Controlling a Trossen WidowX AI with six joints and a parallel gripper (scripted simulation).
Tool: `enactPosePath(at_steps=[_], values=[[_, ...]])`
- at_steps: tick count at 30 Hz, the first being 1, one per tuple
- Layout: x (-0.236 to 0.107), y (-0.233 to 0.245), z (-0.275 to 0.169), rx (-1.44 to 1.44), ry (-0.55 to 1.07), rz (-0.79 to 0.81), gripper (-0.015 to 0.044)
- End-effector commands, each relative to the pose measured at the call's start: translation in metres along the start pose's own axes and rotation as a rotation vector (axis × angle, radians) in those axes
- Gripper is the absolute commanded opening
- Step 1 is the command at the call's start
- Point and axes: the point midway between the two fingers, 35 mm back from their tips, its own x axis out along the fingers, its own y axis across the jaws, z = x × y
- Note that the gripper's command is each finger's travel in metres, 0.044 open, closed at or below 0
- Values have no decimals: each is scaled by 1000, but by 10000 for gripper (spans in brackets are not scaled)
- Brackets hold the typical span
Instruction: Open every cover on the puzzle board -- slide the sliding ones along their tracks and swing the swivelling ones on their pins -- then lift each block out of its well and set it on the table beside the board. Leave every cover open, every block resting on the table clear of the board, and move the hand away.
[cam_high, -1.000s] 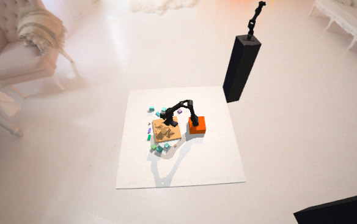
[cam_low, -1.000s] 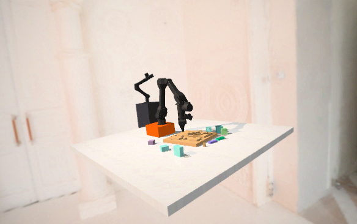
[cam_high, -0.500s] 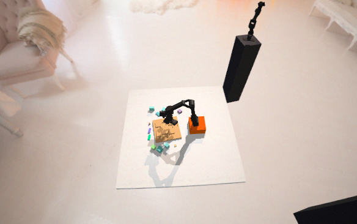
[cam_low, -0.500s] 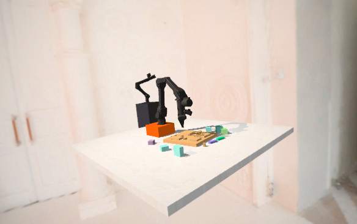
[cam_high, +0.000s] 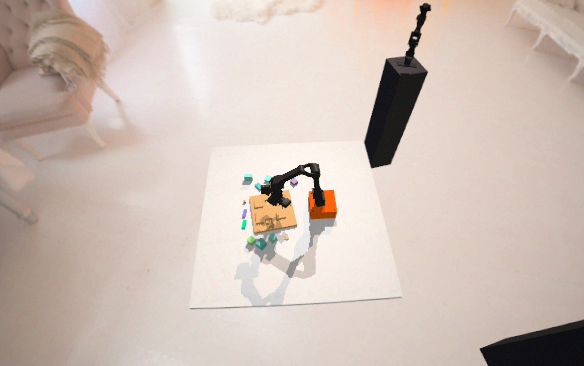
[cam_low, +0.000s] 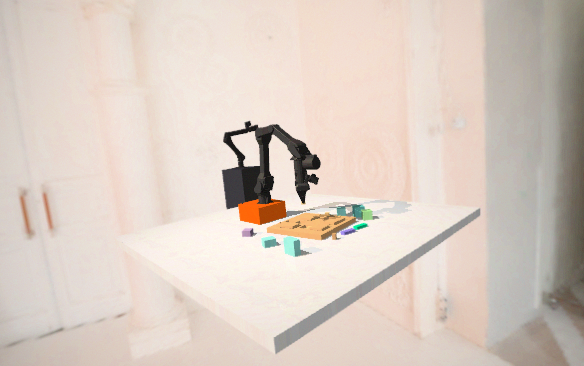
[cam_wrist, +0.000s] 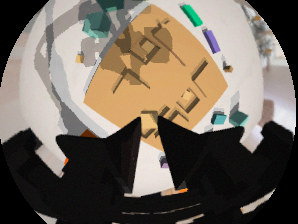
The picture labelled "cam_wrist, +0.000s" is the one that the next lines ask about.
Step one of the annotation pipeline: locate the small tan block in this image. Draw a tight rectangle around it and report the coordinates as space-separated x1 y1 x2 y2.
223 65 233 73
76 55 84 64
141 40 154 53
141 111 158 128
182 91 192 100

